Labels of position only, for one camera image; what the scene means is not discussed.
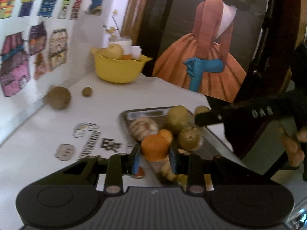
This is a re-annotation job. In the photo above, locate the small orange tangerine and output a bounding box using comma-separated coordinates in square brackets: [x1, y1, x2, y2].
[141, 135, 169, 162]
[158, 129, 173, 145]

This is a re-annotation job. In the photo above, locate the small striped pepino melon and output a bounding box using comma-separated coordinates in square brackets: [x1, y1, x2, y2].
[129, 117, 159, 142]

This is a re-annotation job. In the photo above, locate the yellow-green mango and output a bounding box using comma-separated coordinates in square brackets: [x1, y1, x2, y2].
[165, 105, 194, 134]

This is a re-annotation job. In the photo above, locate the small brown longan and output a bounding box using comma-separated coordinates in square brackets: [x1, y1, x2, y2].
[194, 105, 211, 117]
[82, 87, 93, 97]

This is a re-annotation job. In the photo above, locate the large brown kiwi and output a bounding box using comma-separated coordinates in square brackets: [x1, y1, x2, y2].
[47, 86, 71, 110]

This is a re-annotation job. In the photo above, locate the long green-brown mango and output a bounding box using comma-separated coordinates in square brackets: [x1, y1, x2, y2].
[167, 173, 187, 192]

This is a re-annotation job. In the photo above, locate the person's right hand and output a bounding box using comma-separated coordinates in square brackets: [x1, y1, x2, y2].
[280, 127, 306, 168]

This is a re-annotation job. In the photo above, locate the dark metal baking tray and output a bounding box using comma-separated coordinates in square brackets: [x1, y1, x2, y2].
[119, 105, 235, 187]

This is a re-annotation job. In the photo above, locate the white paper table mat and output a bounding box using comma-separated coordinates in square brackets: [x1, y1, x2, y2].
[1, 74, 209, 229]

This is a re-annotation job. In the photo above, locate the yellow plastic bowl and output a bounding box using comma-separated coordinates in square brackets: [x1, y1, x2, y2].
[90, 48, 152, 84]

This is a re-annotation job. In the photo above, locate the girl orange dress poster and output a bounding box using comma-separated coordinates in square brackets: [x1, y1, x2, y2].
[153, 0, 256, 103]

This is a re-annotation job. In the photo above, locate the yellow pear in bowl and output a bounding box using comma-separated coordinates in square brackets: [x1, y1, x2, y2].
[105, 44, 124, 60]

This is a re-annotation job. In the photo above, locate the white cup in bowl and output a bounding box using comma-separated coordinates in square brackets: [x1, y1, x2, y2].
[131, 46, 142, 60]

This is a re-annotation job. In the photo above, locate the white jar with flowers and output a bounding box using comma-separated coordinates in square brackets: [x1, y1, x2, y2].
[103, 9, 133, 55]

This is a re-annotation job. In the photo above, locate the colourful houses drawing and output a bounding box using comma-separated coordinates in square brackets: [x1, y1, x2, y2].
[1, 0, 82, 98]

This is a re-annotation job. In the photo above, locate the wooden door frame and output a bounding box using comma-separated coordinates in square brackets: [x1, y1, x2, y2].
[121, 0, 147, 44]

